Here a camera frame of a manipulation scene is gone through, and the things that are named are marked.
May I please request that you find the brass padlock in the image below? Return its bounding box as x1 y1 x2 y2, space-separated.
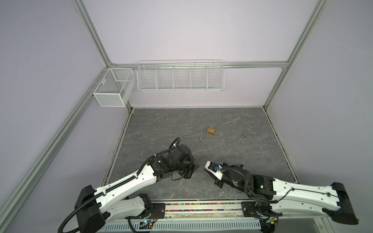
200 127 216 143

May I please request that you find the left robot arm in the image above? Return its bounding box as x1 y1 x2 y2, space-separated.
57 137 199 233

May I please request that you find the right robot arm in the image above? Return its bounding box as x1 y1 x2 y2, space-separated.
205 162 359 225

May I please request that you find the white mesh box basket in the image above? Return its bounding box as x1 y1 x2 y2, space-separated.
93 68 136 107

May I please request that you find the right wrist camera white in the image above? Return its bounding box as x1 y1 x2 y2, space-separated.
204 161 223 181

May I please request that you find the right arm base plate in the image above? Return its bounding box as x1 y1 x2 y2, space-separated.
241 201 270 219

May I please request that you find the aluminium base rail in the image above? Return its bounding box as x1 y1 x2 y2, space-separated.
77 198 324 223

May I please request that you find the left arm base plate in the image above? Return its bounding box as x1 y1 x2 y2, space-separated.
129 203 166 219

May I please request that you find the white wire shelf basket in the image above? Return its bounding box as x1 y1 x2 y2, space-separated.
137 60 225 92

